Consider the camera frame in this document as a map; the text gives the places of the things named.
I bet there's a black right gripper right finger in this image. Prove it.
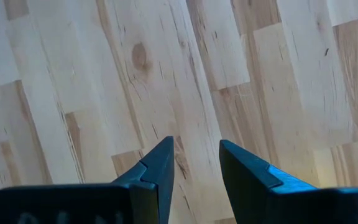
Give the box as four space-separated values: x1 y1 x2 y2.
218 139 358 224

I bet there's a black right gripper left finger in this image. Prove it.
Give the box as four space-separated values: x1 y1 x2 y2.
0 136 175 224

